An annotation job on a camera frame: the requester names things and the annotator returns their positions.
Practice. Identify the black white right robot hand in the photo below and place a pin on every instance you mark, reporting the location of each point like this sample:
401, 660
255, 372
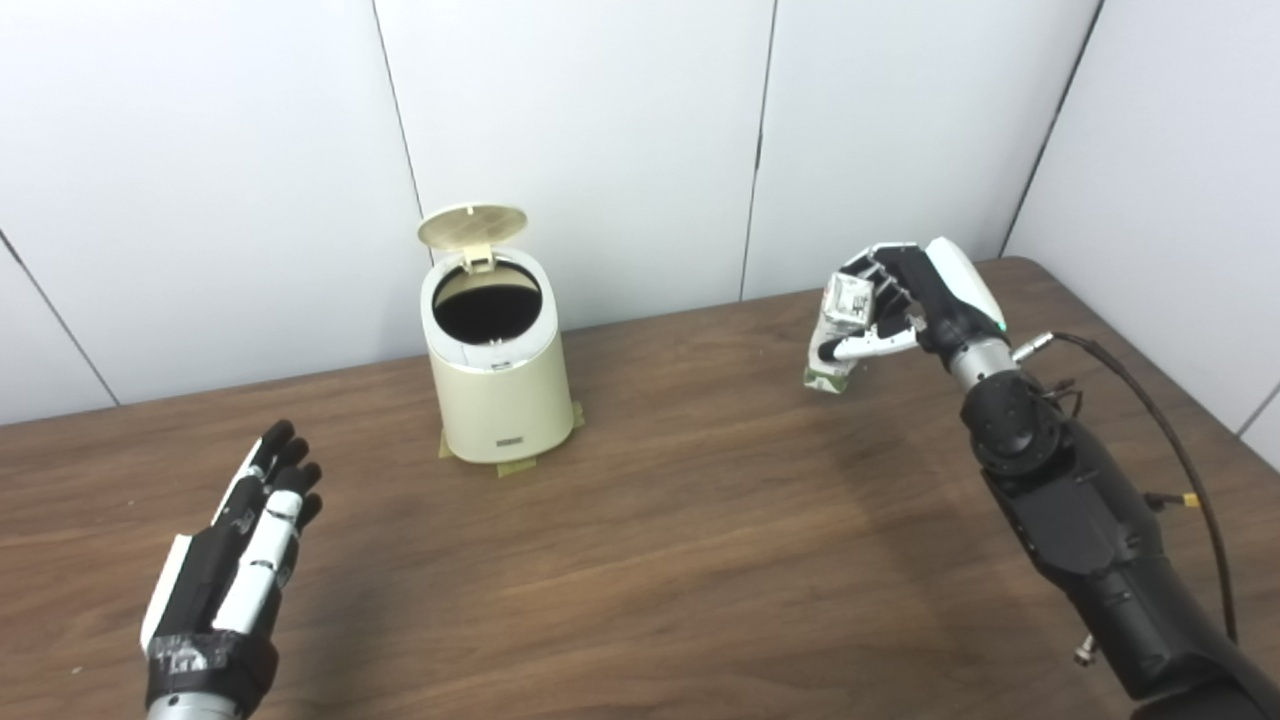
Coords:
950, 290

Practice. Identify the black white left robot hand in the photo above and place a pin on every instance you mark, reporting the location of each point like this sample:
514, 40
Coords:
230, 580

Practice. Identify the white green milk carton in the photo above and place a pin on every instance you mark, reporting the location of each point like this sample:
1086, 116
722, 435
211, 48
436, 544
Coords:
848, 300

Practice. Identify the cream-colored bin body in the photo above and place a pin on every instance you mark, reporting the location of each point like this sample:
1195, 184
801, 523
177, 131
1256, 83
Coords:
500, 400

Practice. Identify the cream round bin lid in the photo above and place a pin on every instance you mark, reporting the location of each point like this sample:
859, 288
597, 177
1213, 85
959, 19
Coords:
472, 226

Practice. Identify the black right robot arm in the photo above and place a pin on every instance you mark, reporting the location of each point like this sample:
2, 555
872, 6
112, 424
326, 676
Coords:
1080, 530

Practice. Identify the yellow-tipped black connector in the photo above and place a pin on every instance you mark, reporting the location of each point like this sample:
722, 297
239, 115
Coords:
1188, 499

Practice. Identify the small silver hanging plug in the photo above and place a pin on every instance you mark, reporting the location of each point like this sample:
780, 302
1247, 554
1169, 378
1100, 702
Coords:
1086, 652

